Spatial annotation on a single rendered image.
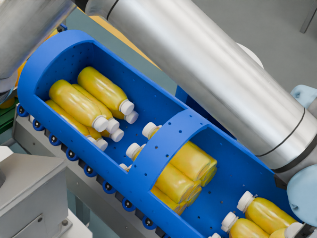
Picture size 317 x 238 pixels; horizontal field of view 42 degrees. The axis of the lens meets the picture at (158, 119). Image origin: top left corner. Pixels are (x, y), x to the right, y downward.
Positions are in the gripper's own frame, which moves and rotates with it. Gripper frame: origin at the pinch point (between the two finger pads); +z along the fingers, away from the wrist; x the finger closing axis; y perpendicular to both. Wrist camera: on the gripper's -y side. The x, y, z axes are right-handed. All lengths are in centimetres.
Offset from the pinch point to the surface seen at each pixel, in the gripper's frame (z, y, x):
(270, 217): 14.5, -5.7, 8.6
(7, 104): 34, -90, -5
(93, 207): 41, -47, -9
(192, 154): 9.0, -28.1, 5.6
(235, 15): 127, -123, 223
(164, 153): 4.5, -31.4, -1.8
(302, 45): 127, -65, 235
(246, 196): 15.4, -12.9, 9.9
